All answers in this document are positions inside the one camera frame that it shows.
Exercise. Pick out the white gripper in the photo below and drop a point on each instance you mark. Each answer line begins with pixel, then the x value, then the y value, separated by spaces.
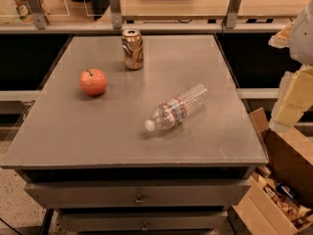
pixel 303 38

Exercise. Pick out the clear plastic water bottle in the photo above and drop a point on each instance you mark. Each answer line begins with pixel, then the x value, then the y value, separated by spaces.
pixel 173 111

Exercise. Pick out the blue pepsi can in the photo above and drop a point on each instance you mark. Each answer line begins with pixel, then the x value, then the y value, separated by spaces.
pixel 285 190

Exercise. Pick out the orange soda can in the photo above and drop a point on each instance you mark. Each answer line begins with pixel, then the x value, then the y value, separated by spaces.
pixel 132 44

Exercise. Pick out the open cardboard box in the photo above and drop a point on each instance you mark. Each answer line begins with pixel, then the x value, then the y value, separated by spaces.
pixel 291 162

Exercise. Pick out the grey drawer cabinet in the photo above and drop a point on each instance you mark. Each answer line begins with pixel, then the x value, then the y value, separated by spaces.
pixel 69 136

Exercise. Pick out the snack packets in box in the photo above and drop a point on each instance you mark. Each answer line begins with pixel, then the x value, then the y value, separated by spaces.
pixel 296 213

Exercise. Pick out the lower drawer with knob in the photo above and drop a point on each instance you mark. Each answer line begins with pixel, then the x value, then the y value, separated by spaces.
pixel 142 221

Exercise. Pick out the drawer with knob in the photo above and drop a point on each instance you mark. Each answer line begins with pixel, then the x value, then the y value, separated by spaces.
pixel 142 221
pixel 138 193

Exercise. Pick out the upper drawer with knob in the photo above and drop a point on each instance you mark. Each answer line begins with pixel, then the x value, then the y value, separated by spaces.
pixel 138 193

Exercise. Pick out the red apple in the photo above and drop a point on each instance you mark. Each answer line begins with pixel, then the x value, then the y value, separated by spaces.
pixel 93 82

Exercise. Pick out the right metal bracket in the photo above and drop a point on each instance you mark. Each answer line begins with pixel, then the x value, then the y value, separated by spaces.
pixel 231 17

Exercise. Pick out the metal bracket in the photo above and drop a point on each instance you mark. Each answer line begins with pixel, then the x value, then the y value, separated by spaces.
pixel 117 20
pixel 231 17
pixel 39 18

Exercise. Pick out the middle metal bracket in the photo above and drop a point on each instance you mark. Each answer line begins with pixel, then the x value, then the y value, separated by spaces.
pixel 117 20

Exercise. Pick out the left metal bracket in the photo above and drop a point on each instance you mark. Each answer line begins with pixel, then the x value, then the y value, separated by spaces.
pixel 39 18

